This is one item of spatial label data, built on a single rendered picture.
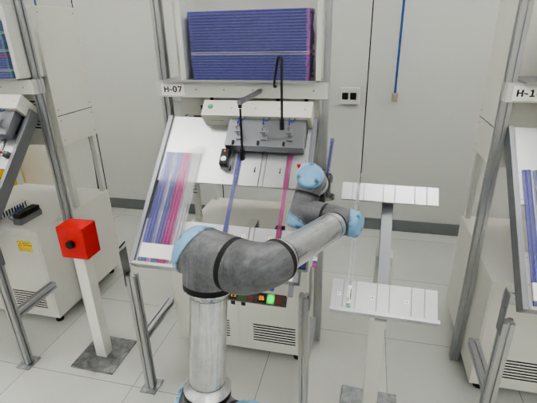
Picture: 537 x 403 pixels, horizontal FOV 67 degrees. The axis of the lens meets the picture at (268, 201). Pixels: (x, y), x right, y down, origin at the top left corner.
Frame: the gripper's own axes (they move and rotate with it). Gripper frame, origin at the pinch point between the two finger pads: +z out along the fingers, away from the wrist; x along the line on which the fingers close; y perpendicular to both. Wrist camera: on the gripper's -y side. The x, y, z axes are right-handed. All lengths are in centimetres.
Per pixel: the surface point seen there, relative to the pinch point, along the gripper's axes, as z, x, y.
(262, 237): 8.3, 23.8, -16.1
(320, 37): 0, 8, 63
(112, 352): 51, 111, -85
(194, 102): 29, 73, 47
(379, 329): 23, -24, -46
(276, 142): 12.2, 24.0, 23.8
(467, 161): 182, -80, 63
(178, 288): 45, 75, -45
